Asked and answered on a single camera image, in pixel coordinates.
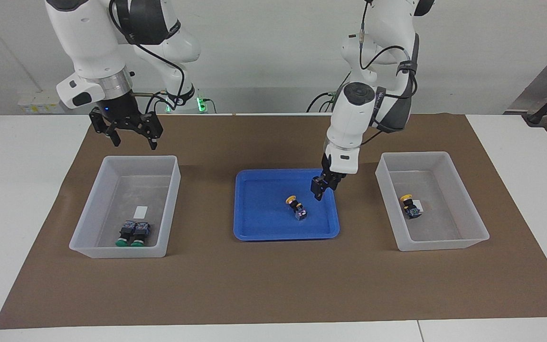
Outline yellow push button clear block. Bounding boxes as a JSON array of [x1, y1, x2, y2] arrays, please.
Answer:
[[399, 194, 423, 219]]

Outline brown paper table mat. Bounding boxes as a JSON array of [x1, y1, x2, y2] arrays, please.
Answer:
[[0, 113, 547, 330]]

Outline green push button switch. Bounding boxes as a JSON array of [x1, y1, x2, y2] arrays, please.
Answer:
[[130, 221, 152, 247], [115, 220, 135, 247]]

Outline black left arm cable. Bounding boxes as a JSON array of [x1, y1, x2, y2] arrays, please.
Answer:
[[357, 0, 419, 143]]

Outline blue plastic tray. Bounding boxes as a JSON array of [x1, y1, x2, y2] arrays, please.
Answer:
[[233, 169, 340, 242]]

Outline small white boxes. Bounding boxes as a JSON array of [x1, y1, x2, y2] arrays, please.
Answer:
[[17, 90, 71, 114]]

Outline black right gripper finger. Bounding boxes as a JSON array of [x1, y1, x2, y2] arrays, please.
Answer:
[[88, 106, 122, 147], [133, 113, 164, 151]]

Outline yellow push button dark block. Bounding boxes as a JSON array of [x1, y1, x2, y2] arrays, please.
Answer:
[[286, 194, 308, 220]]

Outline translucent white plastic box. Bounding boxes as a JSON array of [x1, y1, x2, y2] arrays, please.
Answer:
[[375, 152, 490, 252], [68, 155, 181, 259]]

